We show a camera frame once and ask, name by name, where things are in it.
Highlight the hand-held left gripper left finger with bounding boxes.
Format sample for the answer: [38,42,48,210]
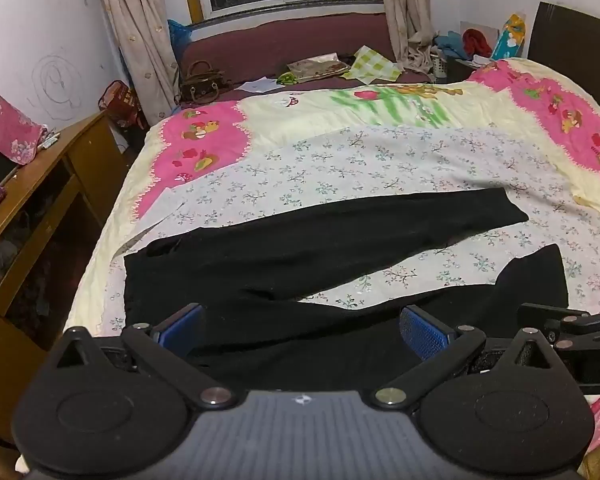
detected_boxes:
[40,303,237,407]

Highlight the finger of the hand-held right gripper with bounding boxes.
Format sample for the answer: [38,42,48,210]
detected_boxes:
[517,304,600,352]

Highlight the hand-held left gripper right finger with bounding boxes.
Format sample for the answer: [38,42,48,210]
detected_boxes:
[372,304,576,407]

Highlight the black pants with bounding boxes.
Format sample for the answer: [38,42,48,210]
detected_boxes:
[123,187,571,396]

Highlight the wooden desk cabinet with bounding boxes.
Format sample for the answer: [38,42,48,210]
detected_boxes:
[0,110,137,443]

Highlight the red bag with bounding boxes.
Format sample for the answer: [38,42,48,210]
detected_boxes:
[98,80,149,132]

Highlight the floral bedspread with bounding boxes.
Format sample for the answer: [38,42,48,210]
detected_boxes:
[62,57,600,341]

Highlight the dark wooden headboard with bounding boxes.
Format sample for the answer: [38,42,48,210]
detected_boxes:
[527,1,600,123]

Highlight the brown handbag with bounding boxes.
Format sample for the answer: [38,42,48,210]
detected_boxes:
[173,60,229,106]

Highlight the white paper sheet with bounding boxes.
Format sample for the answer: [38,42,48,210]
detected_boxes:
[237,76,286,94]

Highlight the colourful cartoon package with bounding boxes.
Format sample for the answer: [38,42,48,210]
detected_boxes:
[490,12,526,60]

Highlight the pink floral cloth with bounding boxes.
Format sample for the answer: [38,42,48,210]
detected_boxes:
[0,87,49,166]

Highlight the red cloth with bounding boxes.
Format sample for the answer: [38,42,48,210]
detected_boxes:
[462,27,494,59]

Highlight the yellow green checkered cloth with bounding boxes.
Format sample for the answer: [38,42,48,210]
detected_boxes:
[341,45,404,83]

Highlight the blue cloth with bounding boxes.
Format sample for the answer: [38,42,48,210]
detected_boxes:
[432,30,469,59]

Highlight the beige flat packet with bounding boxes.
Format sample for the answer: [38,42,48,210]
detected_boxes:
[286,52,352,84]

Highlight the blue plastic bag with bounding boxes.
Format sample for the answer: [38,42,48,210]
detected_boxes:
[167,19,194,62]

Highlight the maroon window seat mat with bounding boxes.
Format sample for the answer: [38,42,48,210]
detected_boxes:
[172,11,476,105]

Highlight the beige curtain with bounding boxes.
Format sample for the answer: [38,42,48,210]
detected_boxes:
[92,0,182,112]
[377,0,438,75]

